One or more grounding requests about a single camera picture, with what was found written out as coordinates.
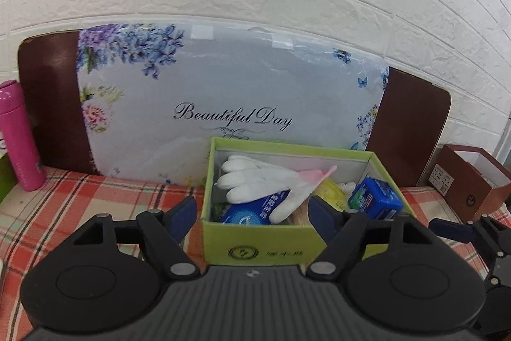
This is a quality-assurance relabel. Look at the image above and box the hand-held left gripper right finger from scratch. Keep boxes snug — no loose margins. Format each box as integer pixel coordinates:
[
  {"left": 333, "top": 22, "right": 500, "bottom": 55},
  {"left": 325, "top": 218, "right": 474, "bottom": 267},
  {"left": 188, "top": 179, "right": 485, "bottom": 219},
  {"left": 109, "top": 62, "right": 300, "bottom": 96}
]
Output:
[{"left": 305, "top": 195, "right": 468, "bottom": 280}]

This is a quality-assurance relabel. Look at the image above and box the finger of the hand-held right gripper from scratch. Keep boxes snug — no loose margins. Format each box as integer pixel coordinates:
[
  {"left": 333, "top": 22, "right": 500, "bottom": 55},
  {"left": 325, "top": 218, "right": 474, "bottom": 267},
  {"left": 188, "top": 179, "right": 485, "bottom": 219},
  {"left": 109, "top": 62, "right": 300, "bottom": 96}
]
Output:
[{"left": 428, "top": 217, "right": 500, "bottom": 246}]

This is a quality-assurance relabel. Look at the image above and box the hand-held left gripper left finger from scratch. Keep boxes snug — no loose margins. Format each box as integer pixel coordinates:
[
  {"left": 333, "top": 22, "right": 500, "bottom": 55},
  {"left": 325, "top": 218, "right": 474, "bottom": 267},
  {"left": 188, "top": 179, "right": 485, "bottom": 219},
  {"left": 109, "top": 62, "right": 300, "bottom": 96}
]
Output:
[{"left": 38, "top": 195, "right": 200, "bottom": 280}]

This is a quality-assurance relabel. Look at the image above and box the blue mint tin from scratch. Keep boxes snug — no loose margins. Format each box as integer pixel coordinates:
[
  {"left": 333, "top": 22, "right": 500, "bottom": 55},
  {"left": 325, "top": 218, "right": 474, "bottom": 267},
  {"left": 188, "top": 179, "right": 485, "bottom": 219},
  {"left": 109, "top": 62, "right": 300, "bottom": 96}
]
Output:
[{"left": 347, "top": 177, "right": 404, "bottom": 221}]

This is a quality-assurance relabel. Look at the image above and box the blue medicine box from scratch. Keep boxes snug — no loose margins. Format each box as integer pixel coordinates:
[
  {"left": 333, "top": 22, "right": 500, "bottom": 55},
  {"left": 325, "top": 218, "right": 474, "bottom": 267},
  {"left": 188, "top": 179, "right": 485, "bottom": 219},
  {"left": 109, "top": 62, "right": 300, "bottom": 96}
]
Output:
[{"left": 219, "top": 189, "right": 292, "bottom": 225}]

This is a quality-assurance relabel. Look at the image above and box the large light green box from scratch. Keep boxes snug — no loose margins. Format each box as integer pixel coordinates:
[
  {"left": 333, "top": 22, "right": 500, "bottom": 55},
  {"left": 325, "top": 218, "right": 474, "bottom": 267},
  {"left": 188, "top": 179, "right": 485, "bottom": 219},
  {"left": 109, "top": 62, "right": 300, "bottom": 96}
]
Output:
[{"left": 200, "top": 137, "right": 416, "bottom": 266}]

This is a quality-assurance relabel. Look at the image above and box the yellow packet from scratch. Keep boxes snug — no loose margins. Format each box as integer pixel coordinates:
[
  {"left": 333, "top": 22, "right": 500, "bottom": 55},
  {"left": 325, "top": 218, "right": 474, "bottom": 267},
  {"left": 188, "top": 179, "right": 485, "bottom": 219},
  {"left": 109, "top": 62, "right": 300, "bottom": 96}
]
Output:
[{"left": 315, "top": 178, "right": 350, "bottom": 212}]

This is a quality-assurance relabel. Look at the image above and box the brown cardboard box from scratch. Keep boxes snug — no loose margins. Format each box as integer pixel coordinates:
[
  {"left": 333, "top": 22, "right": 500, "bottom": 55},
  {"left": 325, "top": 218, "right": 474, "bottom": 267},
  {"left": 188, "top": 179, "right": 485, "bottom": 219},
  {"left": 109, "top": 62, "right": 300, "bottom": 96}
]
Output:
[{"left": 428, "top": 144, "right": 511, "bottom": 222}]

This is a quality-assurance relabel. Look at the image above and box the plaid bed sheet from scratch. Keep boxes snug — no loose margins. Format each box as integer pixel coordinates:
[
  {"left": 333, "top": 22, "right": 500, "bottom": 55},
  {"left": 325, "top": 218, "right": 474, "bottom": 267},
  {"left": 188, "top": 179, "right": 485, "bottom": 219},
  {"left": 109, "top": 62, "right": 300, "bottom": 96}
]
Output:
[{"left": 0, "top": 165, "right": 511, "bottom": 326}]

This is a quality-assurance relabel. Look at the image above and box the floral Beautiful Day board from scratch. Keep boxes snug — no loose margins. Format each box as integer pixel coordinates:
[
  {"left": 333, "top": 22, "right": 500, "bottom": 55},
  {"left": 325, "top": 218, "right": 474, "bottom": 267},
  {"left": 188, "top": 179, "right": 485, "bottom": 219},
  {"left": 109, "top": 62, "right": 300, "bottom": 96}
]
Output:
[{"left": 76, "top": 23, "right": 390, "bottom": 186}]

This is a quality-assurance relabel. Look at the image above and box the brown wooden headboard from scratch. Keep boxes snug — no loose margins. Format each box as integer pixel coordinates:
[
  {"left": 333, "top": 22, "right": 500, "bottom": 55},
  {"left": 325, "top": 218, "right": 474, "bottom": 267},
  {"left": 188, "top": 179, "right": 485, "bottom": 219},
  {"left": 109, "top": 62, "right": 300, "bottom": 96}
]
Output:
[{"left": 17, "top": 30, "right": 452, "bottom": 186}]

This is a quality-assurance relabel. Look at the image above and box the pink thermos bottle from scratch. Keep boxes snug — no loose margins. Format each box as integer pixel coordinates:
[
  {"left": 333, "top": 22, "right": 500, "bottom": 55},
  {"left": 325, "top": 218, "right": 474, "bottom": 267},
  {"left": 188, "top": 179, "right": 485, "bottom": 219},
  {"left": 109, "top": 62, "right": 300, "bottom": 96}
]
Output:
[{"left": 0, "top": 80, "right": 46, "bottom": 191}]

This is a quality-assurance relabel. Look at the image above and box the small open green box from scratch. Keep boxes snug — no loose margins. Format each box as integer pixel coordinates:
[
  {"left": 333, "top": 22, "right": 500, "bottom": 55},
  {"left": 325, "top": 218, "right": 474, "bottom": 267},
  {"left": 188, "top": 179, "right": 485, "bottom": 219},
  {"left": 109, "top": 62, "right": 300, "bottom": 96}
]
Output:
[{"left": 0, "top": 153, "right": 19, "bottom": 206}]

